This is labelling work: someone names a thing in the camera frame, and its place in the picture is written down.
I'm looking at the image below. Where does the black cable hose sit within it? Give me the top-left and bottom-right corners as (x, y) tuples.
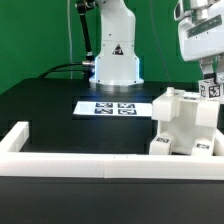
(38, 0), (98, 80)

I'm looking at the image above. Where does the small white chair part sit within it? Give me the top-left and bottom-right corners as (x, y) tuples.
(149, 135), (175, 155)

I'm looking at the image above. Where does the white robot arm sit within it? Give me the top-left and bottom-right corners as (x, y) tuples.
(76, 0), (224, 90)

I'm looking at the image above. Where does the thin white cable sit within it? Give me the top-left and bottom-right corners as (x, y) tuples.
(66, 0), (74, 80)

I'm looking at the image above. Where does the white U-shaped fence frame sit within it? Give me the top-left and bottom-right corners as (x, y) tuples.
(0, 122), (224, 180)

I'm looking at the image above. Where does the white marker base sheet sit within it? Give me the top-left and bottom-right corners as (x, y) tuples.
(73, 101), (152, 117)

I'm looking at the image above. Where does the white chair seat block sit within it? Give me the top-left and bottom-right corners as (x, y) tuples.
(157, 118), (217, 156)

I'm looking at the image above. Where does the white chair back frame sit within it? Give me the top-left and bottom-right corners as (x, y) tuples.
(152, 87), (220, 128)

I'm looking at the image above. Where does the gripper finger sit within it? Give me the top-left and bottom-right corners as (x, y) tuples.
(216, 54), (224, 84)
(200, 57), (214, 79)

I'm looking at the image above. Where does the white tagged cube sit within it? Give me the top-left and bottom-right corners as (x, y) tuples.
(198, 79), (223, 100)

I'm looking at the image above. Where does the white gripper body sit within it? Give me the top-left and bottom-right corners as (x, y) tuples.
(174, 0), (224, 61)

